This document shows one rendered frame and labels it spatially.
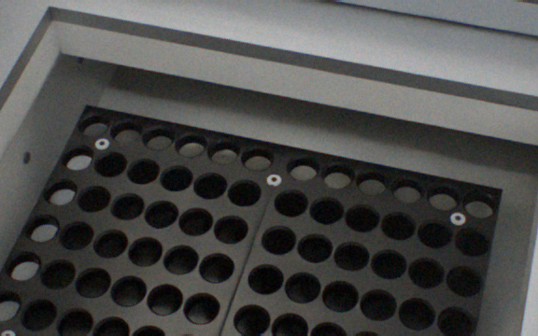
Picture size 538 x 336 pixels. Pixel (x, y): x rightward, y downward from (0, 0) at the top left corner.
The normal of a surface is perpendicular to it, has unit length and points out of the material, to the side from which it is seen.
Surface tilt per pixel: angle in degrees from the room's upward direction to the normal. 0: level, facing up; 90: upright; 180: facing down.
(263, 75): 90
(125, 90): 0
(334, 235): 0
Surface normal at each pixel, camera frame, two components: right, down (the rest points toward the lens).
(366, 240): -0.03, -0.61
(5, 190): 0.96, 0.20
